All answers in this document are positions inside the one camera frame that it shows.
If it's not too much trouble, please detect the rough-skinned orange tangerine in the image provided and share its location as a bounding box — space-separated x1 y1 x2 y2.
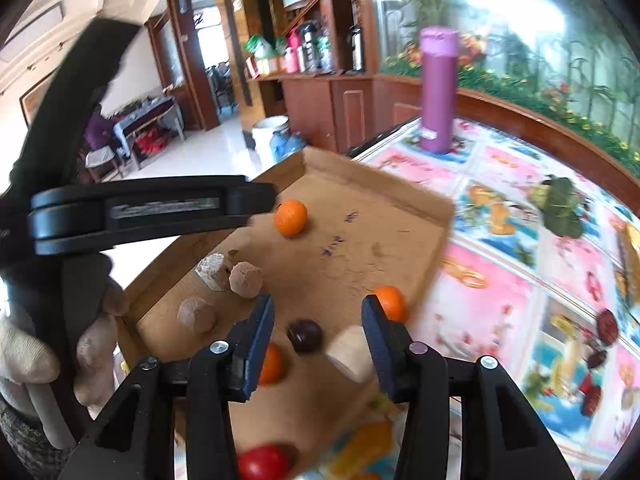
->
274 199 309 237

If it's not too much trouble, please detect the background dining table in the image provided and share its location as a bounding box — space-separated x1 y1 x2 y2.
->
112 97 186 168

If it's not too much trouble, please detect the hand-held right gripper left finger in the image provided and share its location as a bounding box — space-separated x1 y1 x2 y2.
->
57 294 277 480

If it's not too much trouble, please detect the black thermos jug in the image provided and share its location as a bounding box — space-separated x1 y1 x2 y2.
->
299 20 321 72

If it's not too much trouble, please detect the large beige sugarcane chunk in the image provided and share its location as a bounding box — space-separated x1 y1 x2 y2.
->
325 325 376 385

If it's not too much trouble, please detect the brown cardboard box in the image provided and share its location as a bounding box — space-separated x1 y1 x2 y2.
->
117 147 456 480

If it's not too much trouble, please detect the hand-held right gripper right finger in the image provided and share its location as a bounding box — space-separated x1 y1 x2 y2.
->
361 294 576 480

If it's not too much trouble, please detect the purple thermos bottle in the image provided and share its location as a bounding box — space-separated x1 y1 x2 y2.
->
419 27 460 154

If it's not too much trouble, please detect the green leafy vegetable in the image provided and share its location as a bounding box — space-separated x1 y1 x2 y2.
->
530 176 585 238

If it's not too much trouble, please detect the person's left hand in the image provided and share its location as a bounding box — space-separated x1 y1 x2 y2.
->
0 259 128 453

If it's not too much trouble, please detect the silver thermos jug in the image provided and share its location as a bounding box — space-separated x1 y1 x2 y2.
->
348 25 365 72

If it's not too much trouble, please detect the pink flask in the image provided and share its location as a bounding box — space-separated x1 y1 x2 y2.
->
284 32 300 73

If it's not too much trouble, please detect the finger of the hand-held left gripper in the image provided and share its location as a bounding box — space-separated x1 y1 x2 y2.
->
27 175 278 257

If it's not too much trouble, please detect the white plastic bucket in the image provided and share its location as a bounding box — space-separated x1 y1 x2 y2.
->
251 115 291 163

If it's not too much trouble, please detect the flower mural glass panel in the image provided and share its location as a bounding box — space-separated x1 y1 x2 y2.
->
375 0 640 161

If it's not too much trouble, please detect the dark purple round fruit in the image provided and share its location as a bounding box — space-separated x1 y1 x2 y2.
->
287 318 324 353

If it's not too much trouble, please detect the wooden sideboard cabinet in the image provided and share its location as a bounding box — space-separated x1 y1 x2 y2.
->
280 72 426 153

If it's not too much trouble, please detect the blue plastic bag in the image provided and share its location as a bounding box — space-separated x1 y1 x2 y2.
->
270 132 306 163

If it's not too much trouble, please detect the large wrinkled red date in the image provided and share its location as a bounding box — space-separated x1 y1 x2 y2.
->
597 309 620 347

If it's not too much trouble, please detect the red cherry tomato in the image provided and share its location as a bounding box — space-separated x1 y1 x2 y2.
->
237 444 293 480

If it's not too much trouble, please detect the green bag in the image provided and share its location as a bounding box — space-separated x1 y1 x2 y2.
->
244 34 277 60

